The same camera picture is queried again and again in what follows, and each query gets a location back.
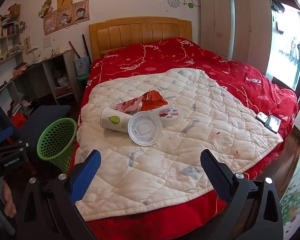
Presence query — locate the black stick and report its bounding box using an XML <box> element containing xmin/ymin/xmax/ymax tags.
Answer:
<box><xmin>82</xmin><ymin>34</ymin><xmax>92</xmax><ymax>64</ymax></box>

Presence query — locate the dark blue chair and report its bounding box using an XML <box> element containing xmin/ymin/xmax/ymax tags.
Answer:
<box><xmin>14</xmin><ymin>105</ymin><xmax>72</xmax><ymax>155</ymax></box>

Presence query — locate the person's left hand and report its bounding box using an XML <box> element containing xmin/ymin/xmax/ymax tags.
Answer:
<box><xmin>2</xmin><ymin>180</ymin><xmax>17</xmax><ymax>218</ymax></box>

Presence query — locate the white plastic lid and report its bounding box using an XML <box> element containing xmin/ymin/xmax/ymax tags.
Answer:
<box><xmin>128</xmin><ymin>111</ymin><xmax>163</xmax><ymax>146</ymax></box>

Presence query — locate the pale blue paper bag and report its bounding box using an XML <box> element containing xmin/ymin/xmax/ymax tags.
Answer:
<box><xmin>74</xmin><ymin>57</ymin><xmax>90</xmax><ymax>77</ymax></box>

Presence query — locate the red and white plastic wrapper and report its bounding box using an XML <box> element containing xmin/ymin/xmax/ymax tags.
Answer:
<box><xmin>115</xmin><ymin>95</ymin><xmax>145</xmax><ymax>113</ymax></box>

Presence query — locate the green mesh wastebasket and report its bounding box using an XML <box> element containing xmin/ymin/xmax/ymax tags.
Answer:
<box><xmin>37</xmin><ymin>118</ymin><xmax>78</xmax><ymax>172</ymax></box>

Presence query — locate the green plastic stool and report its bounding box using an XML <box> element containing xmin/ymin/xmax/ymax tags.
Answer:
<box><xmin>77</xmin><ymin>74</ymin><xmax>90</xmax><ymax>93</ymax></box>

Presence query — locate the clear labelled plastic container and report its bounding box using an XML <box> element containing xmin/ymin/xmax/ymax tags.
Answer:
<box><xmin>154</xmin><ymin>106</ymin><xmax>183</xmax><ymax>128</ymax></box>

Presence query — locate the black smartphone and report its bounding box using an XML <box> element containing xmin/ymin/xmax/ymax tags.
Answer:
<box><xmin>264</xmin><ymin>115</ymin><xmax>282</xmax><ymax>134</ymax></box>

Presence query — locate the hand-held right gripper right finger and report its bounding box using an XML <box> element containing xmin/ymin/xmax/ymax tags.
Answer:
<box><xmin>200</xmin><ymin>149</ymin><xmax>284</xmax><ymax>240</ymax></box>

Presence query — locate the red printed bedspread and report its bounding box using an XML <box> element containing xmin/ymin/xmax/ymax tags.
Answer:
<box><xmin>75</xmin><ymin>37</ymin><xmax>299</xmax><ymax>240</ymax></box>

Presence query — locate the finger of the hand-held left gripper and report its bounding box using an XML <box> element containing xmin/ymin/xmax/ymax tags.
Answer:
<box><xmin>0</xmin><ymin>127</ymin><xmax>14</xmax><ymax>144</ymax></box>
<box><xmin>0</xmin><ymin>141</ymin><xmax>30</xmax><ymax>155</ymax></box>

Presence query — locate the grey desk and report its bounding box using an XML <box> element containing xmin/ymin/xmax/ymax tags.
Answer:
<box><xmin>0</xmin><ymin>49</ymin><xmax>82</xmax><ymax>115</ymax></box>

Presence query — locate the white quilted blanket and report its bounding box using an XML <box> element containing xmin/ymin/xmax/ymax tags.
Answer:
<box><xmin>74</xmin><ymin>68</ymin><xmax>283</xmax><ymax>222</ymax></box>

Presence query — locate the reddish brown stick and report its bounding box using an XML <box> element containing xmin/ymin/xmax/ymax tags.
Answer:
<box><xmin>69</xmin><ymin>41</ymin><xmax>82</xmax><ymax>58</ymax></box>

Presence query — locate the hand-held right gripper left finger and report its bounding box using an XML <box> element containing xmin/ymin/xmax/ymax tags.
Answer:
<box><xmin>16</xmin><ymin>149</ymin><xmax>108</xmax><ymax>240</ymax></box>

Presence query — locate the red snack packet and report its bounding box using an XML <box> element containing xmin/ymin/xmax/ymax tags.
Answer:
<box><xmin>140</xmin><ymin>90</ymin><xmax>168</xmax><ymax>111</ymax></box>

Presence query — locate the row of books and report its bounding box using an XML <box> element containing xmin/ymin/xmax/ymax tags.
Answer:
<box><xmin>0</xmin><ymin>22</ymin><xmax>19</xmax><ymax>37</ymax></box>

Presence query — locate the floral printed cloth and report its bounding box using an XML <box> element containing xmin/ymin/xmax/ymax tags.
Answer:
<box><xmin>280</xmin><ymin>155</ymin><xmax>300</xmax><ymax>228</ymax></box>

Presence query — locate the red box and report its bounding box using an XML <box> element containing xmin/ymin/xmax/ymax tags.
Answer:
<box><xmin>10</xmin><ymin>112</ymin><xmax>27</xmax><ymax>130</ymax></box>

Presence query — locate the white paper cup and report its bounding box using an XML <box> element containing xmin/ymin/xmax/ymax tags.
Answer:
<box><xmin>100</xmin><ymin>107</ymin><xmax>140</xmax><ymax>133</ymax></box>

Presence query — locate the wooden headboard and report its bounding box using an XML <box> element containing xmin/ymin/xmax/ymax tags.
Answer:
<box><xmin>89</xmin><ymin>17</ymin><xmax>192</xmax><ymax>59</ymax></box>

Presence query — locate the window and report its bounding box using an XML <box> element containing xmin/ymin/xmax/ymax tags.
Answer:
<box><xmin>266</xmin><ymin>2</ymin><xmax>300</xmax><ymax>93</ymax></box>

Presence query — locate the white wardrobe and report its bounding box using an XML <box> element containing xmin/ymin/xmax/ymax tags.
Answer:
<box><xmin>199</xmin><ymin>0</ymin><xmax>273</xmax><ymax>74</ymax></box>

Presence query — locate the white desk lamp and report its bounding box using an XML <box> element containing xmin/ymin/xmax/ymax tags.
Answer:
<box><xmin>27</xmin><ymin>46</ymin><xmax>39</xmax><ymax>63</ymax></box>

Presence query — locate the brown cartoon wall poster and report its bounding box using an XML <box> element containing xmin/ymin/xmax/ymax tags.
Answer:
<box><xmin>43</xmin><ymin>0</ymin><xmax>90</xmax><ymax>36</ymax></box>

